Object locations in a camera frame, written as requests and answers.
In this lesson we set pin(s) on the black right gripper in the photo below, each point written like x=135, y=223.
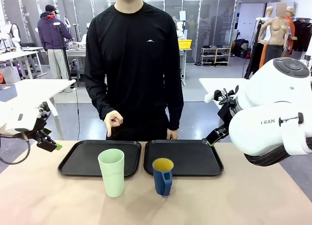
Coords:
x=226, y=115

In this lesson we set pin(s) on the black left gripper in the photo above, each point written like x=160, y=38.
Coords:
x=37, y=127

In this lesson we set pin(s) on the tall pale green cup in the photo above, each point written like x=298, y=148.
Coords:
x=111, y=173

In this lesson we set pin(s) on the person's right forearm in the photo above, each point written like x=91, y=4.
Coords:
x=101, y=100

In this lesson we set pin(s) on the person's left forearm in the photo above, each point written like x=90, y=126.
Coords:
x=176, y=110

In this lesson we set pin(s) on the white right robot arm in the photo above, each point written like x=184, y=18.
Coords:
x=263, y=108

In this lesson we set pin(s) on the person's left hand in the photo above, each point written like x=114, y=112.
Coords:
x=172, y=134

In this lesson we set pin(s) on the person's right hand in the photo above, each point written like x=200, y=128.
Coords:
x=113, y=118

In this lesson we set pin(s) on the black plastic tray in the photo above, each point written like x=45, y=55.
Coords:
x=195, y=156
x=80, y=156

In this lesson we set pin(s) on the white table with grey leg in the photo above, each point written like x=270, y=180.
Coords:
x=36, y=88

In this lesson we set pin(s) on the blue box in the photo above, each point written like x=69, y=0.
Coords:
x=7, y=92

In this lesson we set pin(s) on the blue mug yellow inside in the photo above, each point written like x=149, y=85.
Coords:
x=161, y=181

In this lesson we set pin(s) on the grey height-adjustable desk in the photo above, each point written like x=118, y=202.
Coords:
x=185, y=64

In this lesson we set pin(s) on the wooden shoe rack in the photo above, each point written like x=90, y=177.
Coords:
x=215, y=55

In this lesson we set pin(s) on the black hanging trousers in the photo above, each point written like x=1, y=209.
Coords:
x=253, y=61

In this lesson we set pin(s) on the black tripod stand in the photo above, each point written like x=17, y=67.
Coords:
x=64, y=51

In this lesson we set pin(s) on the white desk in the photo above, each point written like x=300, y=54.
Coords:
x=17, y=55

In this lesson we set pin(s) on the dark bags pile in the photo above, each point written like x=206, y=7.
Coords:
x=241, y=48

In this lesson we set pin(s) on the yellow basket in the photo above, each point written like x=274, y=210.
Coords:
x=185, y=44

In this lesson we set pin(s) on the man in purple hoodie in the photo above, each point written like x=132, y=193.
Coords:
x=52, y=34

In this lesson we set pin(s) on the person in black sweater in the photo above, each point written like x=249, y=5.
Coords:
x=134, y=64

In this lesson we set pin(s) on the white humanoid robot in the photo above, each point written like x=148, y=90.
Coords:
x=180, y=29

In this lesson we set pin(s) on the beige mannequin torso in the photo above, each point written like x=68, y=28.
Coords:
x=275, y=32

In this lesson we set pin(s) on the white mannequin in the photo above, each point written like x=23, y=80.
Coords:
x=268, y=15

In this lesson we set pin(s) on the figure in orange clothes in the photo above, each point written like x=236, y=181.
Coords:
x=291, y=27

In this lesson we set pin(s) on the rack of black clothes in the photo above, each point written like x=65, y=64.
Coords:
x=302, y=34

